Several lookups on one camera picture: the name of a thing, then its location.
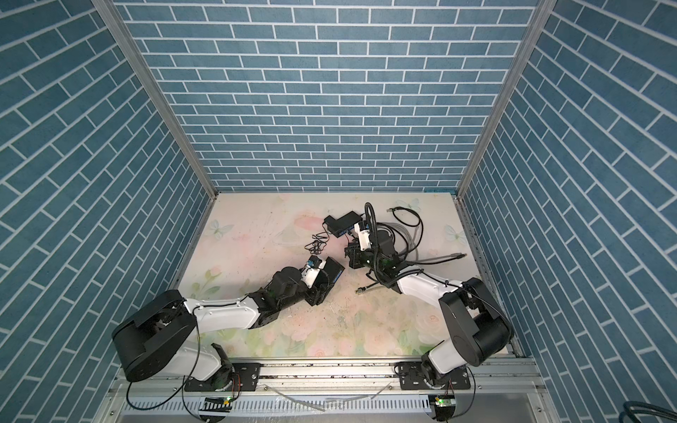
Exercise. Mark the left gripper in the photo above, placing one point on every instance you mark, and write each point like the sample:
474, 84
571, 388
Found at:
318, 295

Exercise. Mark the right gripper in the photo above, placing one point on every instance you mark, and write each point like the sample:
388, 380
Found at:
354, 256

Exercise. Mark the long black switch box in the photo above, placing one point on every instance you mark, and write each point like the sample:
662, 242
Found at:
325, 281

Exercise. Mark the black network switch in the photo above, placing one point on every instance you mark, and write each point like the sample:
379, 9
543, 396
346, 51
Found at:
343, 225

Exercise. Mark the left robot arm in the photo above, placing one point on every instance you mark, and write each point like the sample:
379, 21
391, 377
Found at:
163, 336

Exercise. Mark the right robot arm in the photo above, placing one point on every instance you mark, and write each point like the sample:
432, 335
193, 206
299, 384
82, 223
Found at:
477, 327

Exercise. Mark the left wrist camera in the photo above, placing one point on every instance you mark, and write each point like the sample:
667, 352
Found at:
311, 270

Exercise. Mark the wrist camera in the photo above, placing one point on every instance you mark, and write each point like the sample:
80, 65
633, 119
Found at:
311, 270
363, 233

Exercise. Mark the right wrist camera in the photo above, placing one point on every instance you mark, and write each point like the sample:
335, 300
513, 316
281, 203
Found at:
363, 233

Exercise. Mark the black wall plug adapter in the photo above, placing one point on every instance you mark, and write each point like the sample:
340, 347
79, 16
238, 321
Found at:
319, 241

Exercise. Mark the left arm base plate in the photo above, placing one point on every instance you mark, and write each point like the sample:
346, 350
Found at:
241, 377

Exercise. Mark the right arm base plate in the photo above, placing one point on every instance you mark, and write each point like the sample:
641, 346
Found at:
418, 376

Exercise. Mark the aluminium front rail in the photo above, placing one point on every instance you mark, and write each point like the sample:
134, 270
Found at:
504, 374

